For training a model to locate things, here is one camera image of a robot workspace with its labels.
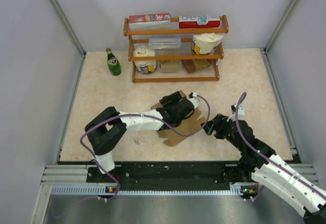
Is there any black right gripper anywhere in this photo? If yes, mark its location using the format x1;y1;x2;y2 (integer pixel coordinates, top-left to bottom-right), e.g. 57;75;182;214
201;113;243;151

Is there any brown cardboard box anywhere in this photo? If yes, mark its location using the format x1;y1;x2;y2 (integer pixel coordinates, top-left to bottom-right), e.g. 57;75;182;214
150;91;206;147

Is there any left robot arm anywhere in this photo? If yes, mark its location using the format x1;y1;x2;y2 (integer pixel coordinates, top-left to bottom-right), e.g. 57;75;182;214
85;92;199;182

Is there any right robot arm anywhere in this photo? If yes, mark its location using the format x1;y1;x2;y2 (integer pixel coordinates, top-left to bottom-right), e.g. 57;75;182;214
203;114;325;223

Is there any red white carton box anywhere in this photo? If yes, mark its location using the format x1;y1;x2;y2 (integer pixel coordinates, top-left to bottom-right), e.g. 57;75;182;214
178;15;221;29

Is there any red foil wrap box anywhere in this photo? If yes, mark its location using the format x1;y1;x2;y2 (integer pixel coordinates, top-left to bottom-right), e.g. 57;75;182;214
128;13;171;30

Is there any tan sponge block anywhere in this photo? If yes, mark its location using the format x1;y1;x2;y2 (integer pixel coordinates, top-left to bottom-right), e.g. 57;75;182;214
160;60;179;73

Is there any brown scouring pad pack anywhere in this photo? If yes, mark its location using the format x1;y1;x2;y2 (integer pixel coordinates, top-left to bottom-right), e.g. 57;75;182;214
181;59;213;74

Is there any clear plastic container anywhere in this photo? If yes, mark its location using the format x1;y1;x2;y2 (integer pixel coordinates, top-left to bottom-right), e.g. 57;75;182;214
148;38;181;49

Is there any white bag upper shelf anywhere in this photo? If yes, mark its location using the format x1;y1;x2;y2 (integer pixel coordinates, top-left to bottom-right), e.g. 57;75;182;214
191;33;224;55

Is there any green glass bottle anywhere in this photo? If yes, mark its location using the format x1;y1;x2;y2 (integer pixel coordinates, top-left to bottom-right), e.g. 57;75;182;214
106;48;122;76

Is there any orange wooden shelf rack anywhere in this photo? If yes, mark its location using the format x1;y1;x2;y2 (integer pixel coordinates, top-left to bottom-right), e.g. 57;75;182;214
123;15;229;83

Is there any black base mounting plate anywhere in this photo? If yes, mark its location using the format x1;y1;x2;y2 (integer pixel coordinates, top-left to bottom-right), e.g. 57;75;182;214
86;160;255;191

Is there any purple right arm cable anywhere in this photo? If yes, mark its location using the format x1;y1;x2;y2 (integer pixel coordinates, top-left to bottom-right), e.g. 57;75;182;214
234;92;326;201

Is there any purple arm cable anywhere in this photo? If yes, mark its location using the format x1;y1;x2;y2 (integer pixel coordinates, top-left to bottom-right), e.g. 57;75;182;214
52;93;211;218
234;92;326;201

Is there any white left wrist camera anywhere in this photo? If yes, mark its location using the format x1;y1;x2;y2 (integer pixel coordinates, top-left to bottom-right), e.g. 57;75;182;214
188;92;200;109

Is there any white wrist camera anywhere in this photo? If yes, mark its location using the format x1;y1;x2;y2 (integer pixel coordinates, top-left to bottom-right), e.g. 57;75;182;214
188;92;200;109
227;104;245;122

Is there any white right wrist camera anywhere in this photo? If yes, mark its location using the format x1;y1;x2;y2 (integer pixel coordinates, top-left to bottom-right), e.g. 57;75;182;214
227;104;245;122

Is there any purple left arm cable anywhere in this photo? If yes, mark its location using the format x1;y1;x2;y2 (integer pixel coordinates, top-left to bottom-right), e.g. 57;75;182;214
52;93;211;218

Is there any grey slotted cable duct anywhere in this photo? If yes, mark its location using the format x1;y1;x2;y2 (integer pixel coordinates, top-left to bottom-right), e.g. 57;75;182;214
50;184;258;196

